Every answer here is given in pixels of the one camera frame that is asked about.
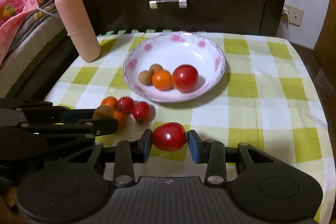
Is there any red cherry tomato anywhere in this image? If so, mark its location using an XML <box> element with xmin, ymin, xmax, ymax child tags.
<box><xmin>117</xmin><ymin>97</ymin><xmax>135</xmax><ymax>115</ymax></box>
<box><xmin>133</xmin><ymin>101</ymin><xmax>150</xmax><ymax>122</ymax></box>
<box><xmin>152</xmin><ymin>122</ymin><xmax>187</xmax><ymax>152</ymax></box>

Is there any mandarin orange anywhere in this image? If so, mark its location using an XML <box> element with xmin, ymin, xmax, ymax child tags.
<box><xmin>101</xmin><ymin>97</ymin><xmax>119</xmax><ymax>110</ymax></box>
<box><xmin>113</xmin><ymin>109</ymin><xmax>130</xmax><ymax>130</ymax></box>
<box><xmin>151</xmin><ymin>70</ymin><xmax>174</xmax><ymax>91</ymax></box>

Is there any brown wooden wardrobe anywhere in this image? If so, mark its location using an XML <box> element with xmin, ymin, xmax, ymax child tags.
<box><xmin>314</xmin><ymin>0</ymin><xmax>336</xmax><ymax>94</ymax></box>

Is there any white cable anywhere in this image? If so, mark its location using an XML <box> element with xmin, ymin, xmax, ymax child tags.
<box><xmin>34</xmin><ymin>5</ymin><xmax>59</xmax><ymax>17</ymax></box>

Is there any green foam mat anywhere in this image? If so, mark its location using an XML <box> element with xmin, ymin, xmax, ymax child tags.
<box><xmin>105</xmin><ymin>29</ymin><xmax>174</xmax><ymax>35</ymax></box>

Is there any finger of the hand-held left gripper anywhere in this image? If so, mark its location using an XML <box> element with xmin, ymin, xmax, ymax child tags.
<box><xmin>20</xmin><ymin>119</ymin><xmax>119</xmax><ymax>137</ymax></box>
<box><xmin>16</xmin><ymin>101</ymin><xmax>96</xmax><ymax>123</ymax></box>

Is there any clear cabinet handle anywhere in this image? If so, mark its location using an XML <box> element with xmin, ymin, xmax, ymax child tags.
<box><xmin>149</xmin><ymin>0</ymin><xmax>188</xmax><ymax>9</ymax></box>

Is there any pink ribbed cylinder container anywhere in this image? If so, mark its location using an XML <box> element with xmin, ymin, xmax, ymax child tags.
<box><xmin>55</xmin><ymin>0</ymin><xmax>102</xmax><ymax>62</ymax></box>

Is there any dark bed frame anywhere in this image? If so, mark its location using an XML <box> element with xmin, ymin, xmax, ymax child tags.
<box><xmin>8</xmin><ymin>27</ymin><xmax>82</xmax><ymax>98</ymax></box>

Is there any beige mattress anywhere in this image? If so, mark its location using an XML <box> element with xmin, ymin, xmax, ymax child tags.
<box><xmin>0</xmin><ymin>22</ymin><xmax>71</xmax><ymax>77</ymax></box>

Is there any tan longan fruit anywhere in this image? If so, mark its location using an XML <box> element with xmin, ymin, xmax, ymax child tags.
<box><xmin>149</xmin><ymin>64</ymin><xmax>164</xmax><ymax>75</ymax></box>
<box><xmin>138</xmin><ymin>70</ymin><xmax>154</xmax><ymax>86</ymax></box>

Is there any white floral bowl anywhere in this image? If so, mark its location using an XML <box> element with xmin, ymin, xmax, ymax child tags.
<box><xmin>122</xmin><ymin>31</ymin><xmax>226</xmax><ymax>103</ymax></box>

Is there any large red tomato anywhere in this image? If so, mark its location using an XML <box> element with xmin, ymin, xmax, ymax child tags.
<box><xmin>172</xmin><ymin>64</ymin><xmax>199</xmax><ymax>93</ymax></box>

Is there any wall socket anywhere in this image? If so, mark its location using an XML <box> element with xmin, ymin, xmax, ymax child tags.
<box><xmin>283</xmin><ymin>4</ymin><xmax>304</xmax><ymax>27</ymax></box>

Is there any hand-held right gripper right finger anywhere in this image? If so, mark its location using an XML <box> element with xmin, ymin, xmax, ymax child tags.
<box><xmin>188</xmin><ymin>130</ymin><xmax>305</xmax><ymax>187</ymax></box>

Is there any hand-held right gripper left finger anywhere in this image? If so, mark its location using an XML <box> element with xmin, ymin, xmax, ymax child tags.
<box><xmin>50</xmin><ymin>130</ymin><xmax>153</xmax><ymax>187</ymax></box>

